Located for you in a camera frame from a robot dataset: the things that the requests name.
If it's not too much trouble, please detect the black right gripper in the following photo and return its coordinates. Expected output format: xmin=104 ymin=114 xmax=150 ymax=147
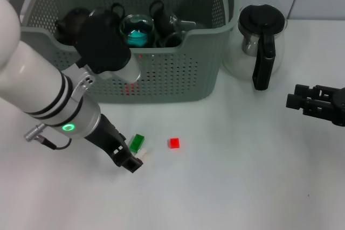
xmin=285 ymin=83 xmax=345 ymax=128

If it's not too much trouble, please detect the glass carafe black lid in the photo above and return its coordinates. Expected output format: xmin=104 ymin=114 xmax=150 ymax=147
xmin=222 ymin=3 xmax=288 ymax=91

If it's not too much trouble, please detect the green toy brick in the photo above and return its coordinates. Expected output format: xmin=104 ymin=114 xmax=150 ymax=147
xmin=129 ymin=134 xmax=146 ymax=152

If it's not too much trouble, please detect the teal square toy plate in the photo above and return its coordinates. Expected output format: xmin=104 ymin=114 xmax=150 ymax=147
xmin=127 ymin=29 xmax=148 ymax=47

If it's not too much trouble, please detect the black clay teapot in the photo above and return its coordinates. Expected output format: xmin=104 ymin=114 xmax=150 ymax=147
xmin=55 ymin=8 xmax=90 ymax=45

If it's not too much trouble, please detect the grey perforated storage bin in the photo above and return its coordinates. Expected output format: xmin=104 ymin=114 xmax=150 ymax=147
xmin=4 ymin=0 xmax=240 ymax=104

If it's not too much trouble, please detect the glass teacup black sleeve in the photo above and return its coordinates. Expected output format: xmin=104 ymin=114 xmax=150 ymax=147
xmin=119 ymin=14 xmax=156 ymax=48
xmin=88 ymin=2 xmax=125 ymax=19
xmin=148 ymin=0 xmax=183 ymax=36
xmin=157 ymin=31 xmax=187 ymax=48

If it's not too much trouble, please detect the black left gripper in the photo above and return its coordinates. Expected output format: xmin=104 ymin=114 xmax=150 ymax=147
xmin=84 ymin=113 xmax=143 ymax=174

